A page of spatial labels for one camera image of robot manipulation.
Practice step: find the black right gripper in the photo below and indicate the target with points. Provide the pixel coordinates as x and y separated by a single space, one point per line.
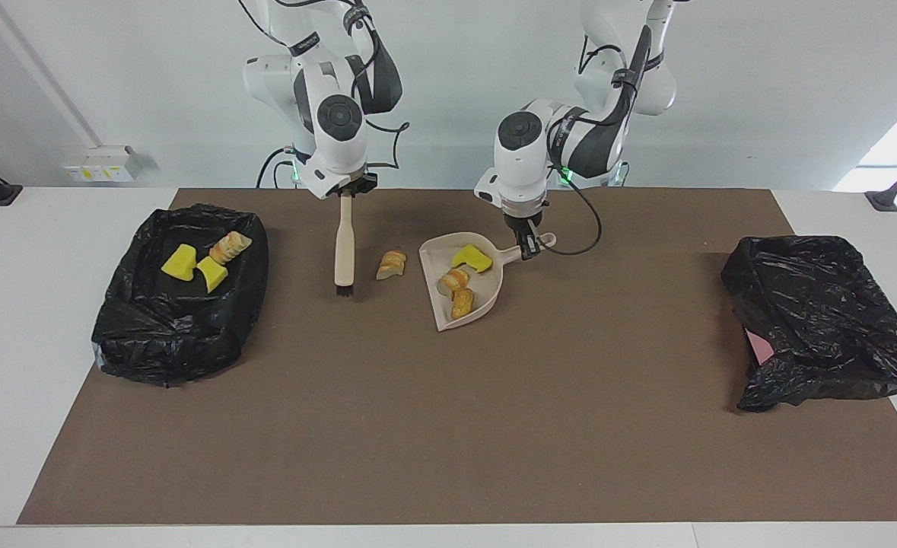
361 184

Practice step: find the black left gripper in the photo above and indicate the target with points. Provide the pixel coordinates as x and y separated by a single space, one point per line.
524 225

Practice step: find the beige hand brush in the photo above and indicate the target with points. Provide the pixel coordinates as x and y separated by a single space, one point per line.
345 251

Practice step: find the croissant toy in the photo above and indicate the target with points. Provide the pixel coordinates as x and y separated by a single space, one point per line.
392 265
230 247

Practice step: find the pale striped bread roll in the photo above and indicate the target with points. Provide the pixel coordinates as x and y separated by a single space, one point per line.
454 281

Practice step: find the brown bread roll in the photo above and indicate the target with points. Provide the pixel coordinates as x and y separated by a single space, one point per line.
462 303

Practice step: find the beige plastic dustpan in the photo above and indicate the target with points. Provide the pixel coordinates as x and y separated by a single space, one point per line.
437 255

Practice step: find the green and yellow sponge piece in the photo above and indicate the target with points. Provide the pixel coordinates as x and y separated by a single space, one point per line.
178 262

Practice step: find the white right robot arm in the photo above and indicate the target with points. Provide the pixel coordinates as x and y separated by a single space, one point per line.
338 144

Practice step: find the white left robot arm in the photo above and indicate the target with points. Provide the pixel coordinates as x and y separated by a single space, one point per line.
520 164

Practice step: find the black bag lined bin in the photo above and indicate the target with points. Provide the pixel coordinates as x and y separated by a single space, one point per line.
174 335

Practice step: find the black bag over pink bin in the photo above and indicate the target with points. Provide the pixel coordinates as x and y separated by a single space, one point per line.
821 320

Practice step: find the brown table mat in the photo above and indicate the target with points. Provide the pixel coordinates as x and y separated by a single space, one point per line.
448 457

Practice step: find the white wall socket box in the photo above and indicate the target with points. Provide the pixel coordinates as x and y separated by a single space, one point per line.
102 166

